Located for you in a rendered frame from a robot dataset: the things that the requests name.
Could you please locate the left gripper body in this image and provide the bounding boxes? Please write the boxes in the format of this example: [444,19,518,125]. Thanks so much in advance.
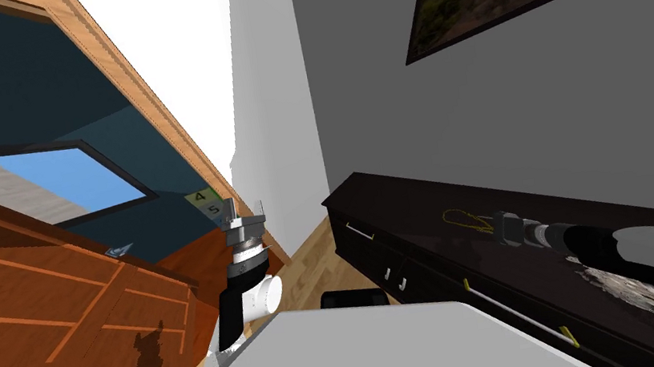
[220,212,271,248]

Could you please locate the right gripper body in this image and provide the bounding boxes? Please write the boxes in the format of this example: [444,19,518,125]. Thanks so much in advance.
[490,208,529,250]

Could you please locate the small green grey sign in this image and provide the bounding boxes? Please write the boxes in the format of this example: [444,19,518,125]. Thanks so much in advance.
[184,186,227,225]

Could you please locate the dark long cabinet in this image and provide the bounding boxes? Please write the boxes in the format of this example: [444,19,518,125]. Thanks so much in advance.
[317,127,654,367]

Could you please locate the black framed window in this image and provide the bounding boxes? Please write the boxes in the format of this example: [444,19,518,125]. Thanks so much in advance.
[0,120,162,238]

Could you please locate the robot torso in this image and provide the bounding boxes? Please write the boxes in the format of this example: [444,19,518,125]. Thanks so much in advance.
[126,250,608,367]

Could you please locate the brown wooden door leaf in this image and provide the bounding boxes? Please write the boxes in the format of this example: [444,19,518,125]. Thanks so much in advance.
[0,114,308,367]

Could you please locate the grey door handle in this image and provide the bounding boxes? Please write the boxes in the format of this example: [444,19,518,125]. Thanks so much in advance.
[105,240,138,262]

